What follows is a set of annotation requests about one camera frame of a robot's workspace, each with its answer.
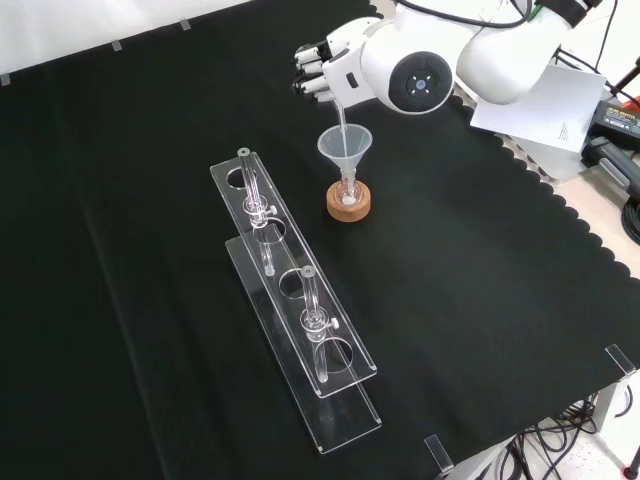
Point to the clear acrylic funnel stand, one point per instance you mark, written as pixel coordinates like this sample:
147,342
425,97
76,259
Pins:
350,425

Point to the black tripod leg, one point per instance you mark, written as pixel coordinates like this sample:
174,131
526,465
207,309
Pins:
625,80

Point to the pale board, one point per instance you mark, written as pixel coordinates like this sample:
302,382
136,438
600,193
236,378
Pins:
550,115

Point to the grey tape piece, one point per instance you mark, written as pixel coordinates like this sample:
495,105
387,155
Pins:
185,24
116,45
4,80

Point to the translucent plastic funnel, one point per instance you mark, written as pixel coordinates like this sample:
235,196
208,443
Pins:
350,147

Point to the clear cloth clip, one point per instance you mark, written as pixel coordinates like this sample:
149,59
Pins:
438,452
620,360

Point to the black bench cloth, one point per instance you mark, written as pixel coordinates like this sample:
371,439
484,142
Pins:
150,250

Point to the grey table leg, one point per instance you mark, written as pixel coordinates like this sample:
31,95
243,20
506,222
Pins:
611,405

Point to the black clamp device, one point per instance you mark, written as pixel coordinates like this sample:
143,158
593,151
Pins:
615,160

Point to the black power adapter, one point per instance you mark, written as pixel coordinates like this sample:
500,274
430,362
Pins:
617,120

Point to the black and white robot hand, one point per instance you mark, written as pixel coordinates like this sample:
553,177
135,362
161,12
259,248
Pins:
345,70

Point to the small round-bottom glass flask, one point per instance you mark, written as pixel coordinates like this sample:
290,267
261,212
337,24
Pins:
348,192

